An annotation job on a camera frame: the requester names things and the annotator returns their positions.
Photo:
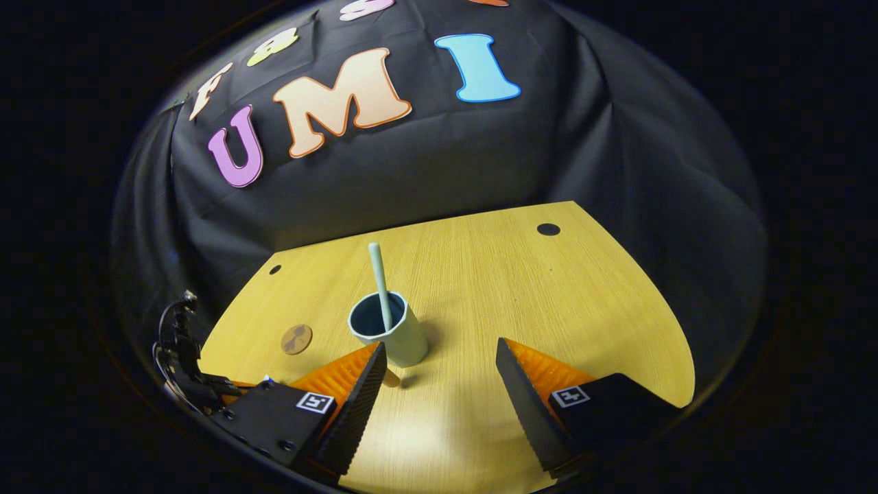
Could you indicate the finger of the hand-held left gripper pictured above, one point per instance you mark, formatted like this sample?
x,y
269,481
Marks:
x,y
223,385

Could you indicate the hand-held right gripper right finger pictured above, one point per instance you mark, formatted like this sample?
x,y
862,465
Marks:
x,y
528,412

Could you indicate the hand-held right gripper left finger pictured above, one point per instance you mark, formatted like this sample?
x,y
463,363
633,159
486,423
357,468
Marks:
x,y
357,412

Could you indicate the light blue toothbrush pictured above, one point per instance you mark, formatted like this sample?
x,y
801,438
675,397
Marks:
x,y
378,281

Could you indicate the wooden desktop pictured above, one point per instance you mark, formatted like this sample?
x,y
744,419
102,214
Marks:
x,y
514,288

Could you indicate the black backdrop cloth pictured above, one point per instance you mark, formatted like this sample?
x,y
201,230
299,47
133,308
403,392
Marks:
x,y
446,158

